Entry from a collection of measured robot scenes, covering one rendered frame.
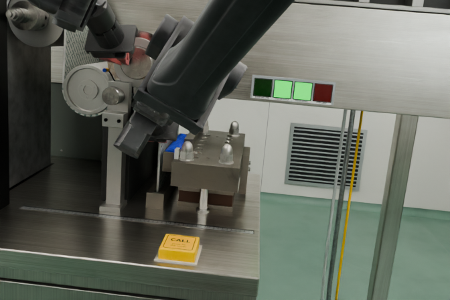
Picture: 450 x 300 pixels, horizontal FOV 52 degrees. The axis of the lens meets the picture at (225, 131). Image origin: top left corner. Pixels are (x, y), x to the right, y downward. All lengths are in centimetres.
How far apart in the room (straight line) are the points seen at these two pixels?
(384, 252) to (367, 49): 75
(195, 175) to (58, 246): 34
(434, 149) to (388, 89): 265
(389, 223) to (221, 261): 93
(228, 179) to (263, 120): 272
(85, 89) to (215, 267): 53
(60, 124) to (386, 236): 118
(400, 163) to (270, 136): 224
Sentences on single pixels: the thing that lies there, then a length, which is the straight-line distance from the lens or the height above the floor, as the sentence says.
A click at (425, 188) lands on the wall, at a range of 414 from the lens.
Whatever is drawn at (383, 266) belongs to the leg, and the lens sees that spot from 180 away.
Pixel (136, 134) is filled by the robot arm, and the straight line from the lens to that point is 92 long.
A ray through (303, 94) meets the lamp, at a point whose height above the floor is 117.
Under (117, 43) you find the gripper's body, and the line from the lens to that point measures 97.
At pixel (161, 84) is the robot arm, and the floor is 128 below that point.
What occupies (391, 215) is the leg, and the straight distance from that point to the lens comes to 173.
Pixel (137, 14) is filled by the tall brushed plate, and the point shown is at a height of 137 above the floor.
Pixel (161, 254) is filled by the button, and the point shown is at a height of 91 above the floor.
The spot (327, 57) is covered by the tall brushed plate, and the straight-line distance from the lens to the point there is 140.
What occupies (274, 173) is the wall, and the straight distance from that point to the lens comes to 388.
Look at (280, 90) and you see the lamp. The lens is 139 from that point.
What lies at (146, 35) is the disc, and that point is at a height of 131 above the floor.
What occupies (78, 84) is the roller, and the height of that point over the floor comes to 119.
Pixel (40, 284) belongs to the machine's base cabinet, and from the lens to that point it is 103.
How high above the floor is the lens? 133
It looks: 12 degrees down
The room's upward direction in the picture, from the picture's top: 5 degrees clockwise
